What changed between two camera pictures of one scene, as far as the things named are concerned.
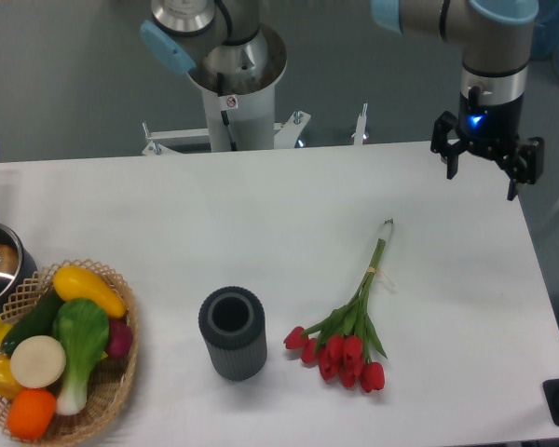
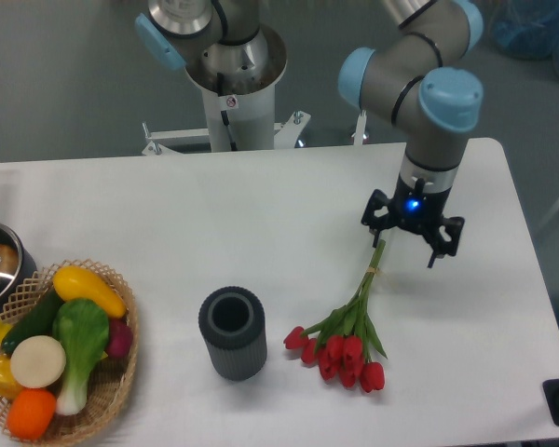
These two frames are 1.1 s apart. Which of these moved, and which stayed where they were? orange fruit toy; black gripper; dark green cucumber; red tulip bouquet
Moved: black gripper
Stayed: orange fruit toy; dark green cucumber; red tulip bouquet
